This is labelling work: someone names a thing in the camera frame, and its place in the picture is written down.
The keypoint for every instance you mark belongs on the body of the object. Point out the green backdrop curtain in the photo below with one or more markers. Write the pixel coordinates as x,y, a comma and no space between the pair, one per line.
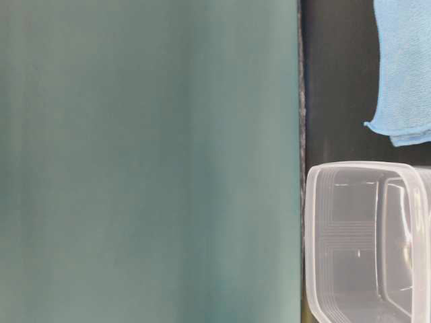
149,161

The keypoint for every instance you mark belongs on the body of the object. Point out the clear plastic container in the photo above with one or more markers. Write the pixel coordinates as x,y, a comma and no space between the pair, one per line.
367,242

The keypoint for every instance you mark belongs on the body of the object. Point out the blue folded towel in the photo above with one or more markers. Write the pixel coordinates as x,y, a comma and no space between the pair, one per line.
403,106

